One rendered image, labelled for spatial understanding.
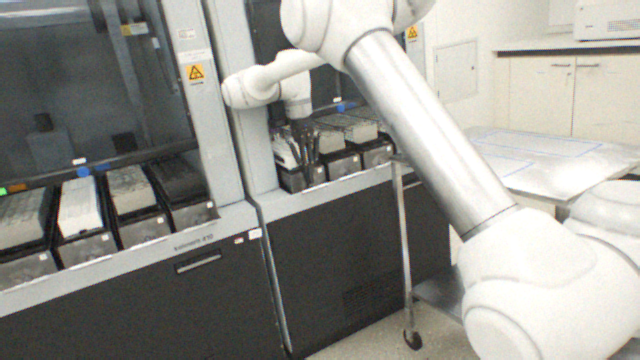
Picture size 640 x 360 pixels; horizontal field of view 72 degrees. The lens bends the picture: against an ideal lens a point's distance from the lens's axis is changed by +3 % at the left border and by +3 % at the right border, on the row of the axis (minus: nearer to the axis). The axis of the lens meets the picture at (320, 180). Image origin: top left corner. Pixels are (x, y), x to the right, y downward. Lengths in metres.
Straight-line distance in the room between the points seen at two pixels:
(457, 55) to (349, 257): 2.21
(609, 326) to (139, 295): 1.22
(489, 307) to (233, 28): 1.14
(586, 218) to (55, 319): 1.33
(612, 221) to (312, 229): 1.05
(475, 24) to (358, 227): 2.34
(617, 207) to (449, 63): 2.82
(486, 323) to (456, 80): 3.04
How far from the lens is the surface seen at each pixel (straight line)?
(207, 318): 1.58
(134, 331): 1.54
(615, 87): 3.34
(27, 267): 1.43
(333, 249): 1.66
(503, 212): 0.67
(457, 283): 1.77
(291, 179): 1.49
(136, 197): 1.45
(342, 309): 1.81
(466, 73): 3.63
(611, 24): 3.34
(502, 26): 3.89
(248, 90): 1.28
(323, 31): 0.79
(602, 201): 0.78
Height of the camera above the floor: 1.28
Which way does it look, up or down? 20 degrees down
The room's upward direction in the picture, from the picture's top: 9 degrees counter-clockwise
